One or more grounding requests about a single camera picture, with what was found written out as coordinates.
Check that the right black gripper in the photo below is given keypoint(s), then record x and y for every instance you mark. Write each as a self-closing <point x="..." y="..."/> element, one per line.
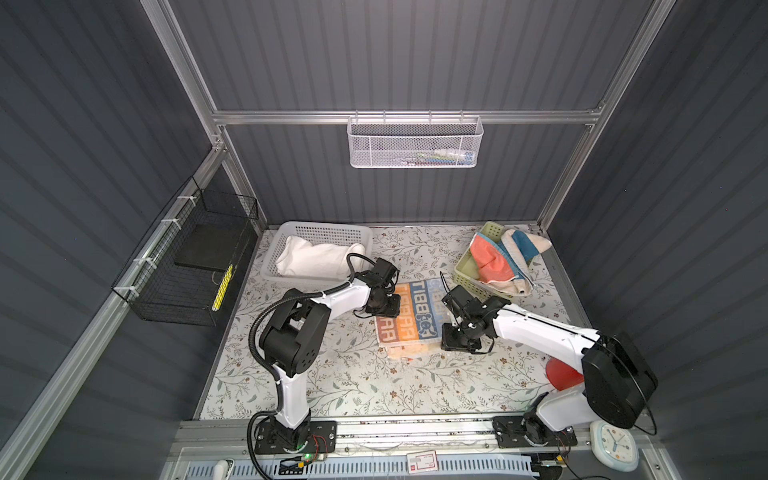
<point x="447" y="342"/>

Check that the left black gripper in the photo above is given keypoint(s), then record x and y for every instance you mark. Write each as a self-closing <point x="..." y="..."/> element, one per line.
<point x="391" y="310"/>

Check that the green plastic towel basket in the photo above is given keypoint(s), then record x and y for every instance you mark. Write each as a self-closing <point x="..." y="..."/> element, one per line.
<point x="466" y="270"/>

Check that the pink towel with teal border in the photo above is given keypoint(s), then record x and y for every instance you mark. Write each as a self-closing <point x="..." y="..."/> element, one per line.
<point x="493" y="263"/>

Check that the orange patterned towel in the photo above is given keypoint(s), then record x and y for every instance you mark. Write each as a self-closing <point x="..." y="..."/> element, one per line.
<point x="417" y="331"/>

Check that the white terry towel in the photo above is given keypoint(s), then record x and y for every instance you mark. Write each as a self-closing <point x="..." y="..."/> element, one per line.
<point x="300" y="258"/>

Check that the white plastic laundry basket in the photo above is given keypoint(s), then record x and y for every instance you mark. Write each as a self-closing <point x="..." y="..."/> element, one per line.
<point x="316" y="233"/>

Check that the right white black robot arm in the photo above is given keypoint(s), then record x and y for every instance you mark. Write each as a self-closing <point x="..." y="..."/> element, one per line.
<point x="617" y="383"/>

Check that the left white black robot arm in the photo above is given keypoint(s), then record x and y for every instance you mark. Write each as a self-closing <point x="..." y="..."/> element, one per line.
<point x="286" y="337"/>

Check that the blue white towel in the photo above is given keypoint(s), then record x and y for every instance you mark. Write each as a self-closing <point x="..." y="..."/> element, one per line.
<point x="523" y="248"/>

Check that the red pen cup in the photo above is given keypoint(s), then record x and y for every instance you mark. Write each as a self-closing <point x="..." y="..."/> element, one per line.
<point x="562" y="376"/>

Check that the red white label card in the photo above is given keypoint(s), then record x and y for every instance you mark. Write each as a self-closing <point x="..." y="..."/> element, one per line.
<point x="422" y="462"/>

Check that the black pad in basket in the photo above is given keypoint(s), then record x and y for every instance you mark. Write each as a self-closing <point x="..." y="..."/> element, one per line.
<point x="208" y="248"/>

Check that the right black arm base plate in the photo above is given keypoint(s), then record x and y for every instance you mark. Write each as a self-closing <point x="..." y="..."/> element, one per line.
<point x="519" y="431"/>

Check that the white wire wall basket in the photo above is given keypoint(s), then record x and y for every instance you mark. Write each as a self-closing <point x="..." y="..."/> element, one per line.
<point x="422" y="142"/>

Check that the white ventilated cable duct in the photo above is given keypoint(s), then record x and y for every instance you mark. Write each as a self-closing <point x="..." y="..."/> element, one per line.
<point x="399" y="467"/>

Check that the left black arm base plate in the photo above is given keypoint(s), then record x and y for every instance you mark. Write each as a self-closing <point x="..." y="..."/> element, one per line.
<point x="310" y="437"/>

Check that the white wall clock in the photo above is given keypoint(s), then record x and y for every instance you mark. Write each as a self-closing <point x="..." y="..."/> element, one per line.
<point x="614" y="447"/>

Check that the black wire wall basket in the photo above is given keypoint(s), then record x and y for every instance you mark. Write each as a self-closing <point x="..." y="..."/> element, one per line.
<point x="157" y="290"/>

